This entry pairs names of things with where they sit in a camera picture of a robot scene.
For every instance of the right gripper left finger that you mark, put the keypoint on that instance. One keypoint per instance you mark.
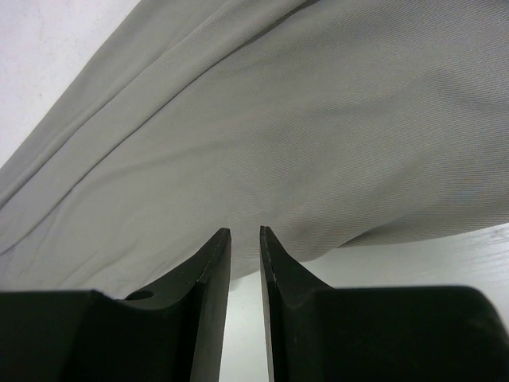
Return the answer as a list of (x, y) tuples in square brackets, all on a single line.
[(169, 330)]

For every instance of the grey trousers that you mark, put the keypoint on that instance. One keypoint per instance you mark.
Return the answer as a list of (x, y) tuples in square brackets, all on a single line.
[(332, 122)]

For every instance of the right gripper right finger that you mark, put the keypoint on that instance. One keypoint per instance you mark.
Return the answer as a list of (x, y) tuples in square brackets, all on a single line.
[(315, 332)]

